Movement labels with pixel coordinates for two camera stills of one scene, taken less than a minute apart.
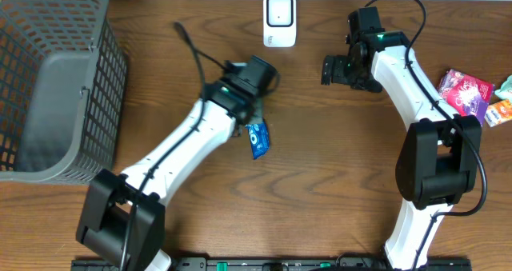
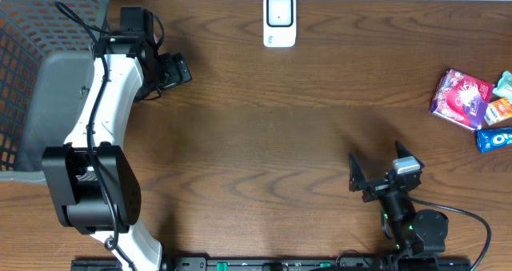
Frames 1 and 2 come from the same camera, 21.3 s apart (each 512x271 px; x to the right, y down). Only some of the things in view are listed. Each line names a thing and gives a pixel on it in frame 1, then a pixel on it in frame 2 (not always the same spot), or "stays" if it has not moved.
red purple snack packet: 465,95 stays
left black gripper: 256,117 → 176,71
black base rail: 278,264 stays
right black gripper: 370,85 → 357,180
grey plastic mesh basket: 63,84 stays
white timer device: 279,20 stays
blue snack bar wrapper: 259,139 → 490,140
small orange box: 498,112 stays
